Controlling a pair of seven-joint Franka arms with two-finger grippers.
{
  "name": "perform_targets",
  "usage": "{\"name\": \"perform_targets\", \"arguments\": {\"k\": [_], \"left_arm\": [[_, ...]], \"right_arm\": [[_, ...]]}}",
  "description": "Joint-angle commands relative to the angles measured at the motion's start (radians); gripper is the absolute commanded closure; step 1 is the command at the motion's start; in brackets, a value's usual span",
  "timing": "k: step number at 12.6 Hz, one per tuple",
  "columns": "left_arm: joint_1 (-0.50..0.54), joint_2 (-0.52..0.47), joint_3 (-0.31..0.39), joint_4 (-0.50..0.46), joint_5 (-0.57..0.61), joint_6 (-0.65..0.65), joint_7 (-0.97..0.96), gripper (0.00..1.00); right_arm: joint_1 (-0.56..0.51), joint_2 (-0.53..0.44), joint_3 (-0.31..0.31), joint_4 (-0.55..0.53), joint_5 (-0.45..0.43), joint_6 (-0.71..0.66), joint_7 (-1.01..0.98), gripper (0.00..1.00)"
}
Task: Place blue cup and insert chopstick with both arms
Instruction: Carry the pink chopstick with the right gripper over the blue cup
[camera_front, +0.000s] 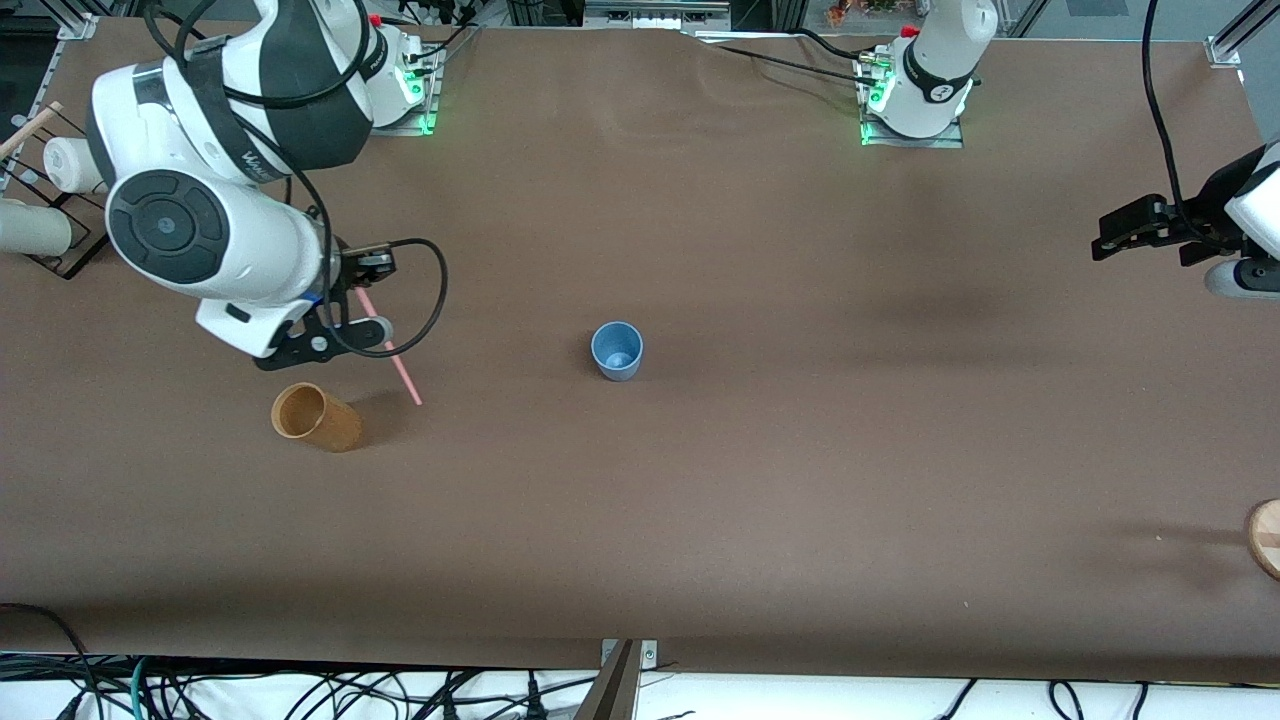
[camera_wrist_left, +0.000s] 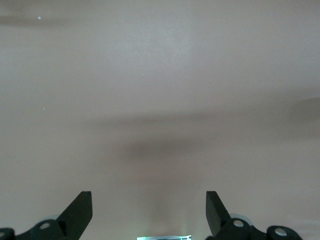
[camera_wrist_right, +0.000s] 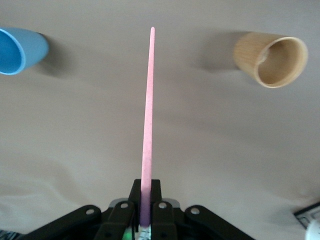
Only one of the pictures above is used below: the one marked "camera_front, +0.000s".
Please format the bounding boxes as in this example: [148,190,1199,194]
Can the round wooden board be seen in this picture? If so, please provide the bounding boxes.
[1245,498,1280,583]

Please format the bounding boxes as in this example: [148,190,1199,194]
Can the grey metal device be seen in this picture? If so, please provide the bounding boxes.
[583,0,733,29]

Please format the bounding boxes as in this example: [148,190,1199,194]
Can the pink chopstick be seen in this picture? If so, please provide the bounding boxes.
[355,288,423,406]

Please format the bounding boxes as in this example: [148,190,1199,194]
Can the black wire cup rack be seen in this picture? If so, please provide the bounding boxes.
[0,105,111,281]

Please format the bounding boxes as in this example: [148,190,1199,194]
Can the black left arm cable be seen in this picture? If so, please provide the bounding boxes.
[1143,0,1206,246]

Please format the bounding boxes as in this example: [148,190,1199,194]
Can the grey metal beam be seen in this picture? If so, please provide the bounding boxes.
[572,640,641,720]

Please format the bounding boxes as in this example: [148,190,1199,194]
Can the white cup with face print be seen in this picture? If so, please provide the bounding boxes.
[45,137,106,196]

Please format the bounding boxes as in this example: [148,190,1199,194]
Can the plain white cup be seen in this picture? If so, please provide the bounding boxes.
[0,198,73,256]

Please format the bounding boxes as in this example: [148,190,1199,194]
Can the blue plastic cup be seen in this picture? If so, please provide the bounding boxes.
[591,321,644,382]

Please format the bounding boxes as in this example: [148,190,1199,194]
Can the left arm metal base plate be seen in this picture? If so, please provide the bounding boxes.
[858,50,966,149]

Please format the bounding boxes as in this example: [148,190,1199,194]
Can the black floor cable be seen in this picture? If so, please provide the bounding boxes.
[0,603,101,720]

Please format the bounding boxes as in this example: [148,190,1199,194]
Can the aluminium frame post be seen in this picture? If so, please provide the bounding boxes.
[1205,0,1280,69]
[55,0,101,41]

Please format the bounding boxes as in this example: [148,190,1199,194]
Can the wooden stick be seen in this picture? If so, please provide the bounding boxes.
[0,100,63,161]

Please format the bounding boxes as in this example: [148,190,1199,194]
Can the black cable on table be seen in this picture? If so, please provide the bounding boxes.
[690,28,881,91]

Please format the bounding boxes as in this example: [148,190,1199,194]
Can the brown plastic cup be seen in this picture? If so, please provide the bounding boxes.
[271,379,364,451]

